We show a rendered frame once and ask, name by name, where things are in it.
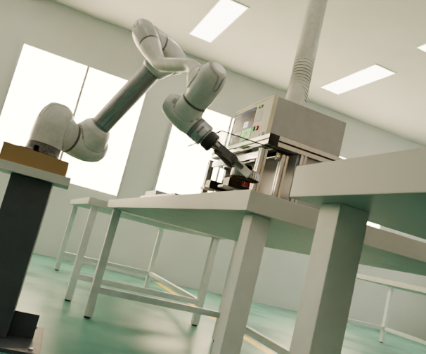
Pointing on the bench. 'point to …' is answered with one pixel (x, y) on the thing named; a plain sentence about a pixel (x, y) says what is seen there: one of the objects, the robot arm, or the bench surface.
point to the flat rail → (237, 158)
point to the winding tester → (296, 124)
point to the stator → (245, 177)
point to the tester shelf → (290, 148)
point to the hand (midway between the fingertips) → (244, 174)
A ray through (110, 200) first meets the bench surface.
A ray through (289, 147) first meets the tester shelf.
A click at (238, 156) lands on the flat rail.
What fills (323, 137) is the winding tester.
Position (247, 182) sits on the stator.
